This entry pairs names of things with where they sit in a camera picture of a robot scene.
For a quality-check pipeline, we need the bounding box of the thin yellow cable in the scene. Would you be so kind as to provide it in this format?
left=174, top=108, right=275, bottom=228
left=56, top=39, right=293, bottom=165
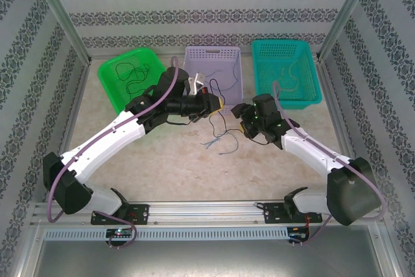
left=273, top=56, right=302, bottom=92

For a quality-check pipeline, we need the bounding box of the lavender plastic basket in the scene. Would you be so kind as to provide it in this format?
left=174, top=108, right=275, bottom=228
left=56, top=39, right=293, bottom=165
left=182, top=45, right=245, bottom=115

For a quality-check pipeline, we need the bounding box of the teal plastic basket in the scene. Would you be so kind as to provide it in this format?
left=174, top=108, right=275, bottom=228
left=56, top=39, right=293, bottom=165
left=250, top=38, right=323, bottom=110

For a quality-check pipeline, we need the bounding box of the green plastic basket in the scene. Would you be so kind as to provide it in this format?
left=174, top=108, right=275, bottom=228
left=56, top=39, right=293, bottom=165
left=97, top=47, right=168, bottom=116

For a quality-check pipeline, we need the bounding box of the small circuit board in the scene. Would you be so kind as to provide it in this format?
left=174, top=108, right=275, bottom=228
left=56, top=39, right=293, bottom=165
left=106, top=227, right=135, bottom=239
left=288, top=231, right=311, bottom=243

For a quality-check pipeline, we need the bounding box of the grey metal sheet panel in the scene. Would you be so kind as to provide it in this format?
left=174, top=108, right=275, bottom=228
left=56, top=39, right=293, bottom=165
left=12, top=221, right=405, bottom=277

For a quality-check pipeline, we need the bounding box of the right gripper black wire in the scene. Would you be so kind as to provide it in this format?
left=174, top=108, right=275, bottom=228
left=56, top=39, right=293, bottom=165
left=248, top=133, right=277, bottom=146

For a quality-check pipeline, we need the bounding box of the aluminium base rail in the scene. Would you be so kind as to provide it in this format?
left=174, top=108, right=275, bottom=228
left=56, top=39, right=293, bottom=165
left=30, top=200, right=382, bottom=226

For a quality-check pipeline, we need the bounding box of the slotted grey cable duct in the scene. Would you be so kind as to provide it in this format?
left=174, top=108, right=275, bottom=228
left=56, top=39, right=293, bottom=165
left=43, top=227, right=290, bottom=241

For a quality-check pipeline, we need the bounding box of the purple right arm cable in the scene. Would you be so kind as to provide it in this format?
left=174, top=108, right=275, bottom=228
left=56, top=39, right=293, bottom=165
left=272, top=81, right=388, bottom=249

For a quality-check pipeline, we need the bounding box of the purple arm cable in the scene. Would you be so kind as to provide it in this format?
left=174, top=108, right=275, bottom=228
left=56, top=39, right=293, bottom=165
left=47, top=56, right=180, bottom=250
left=272, top=81, right=388, bottom=249

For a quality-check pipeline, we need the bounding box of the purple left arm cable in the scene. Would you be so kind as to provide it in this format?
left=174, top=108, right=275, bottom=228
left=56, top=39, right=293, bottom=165
left=47, top=56, right=180, bottom=250

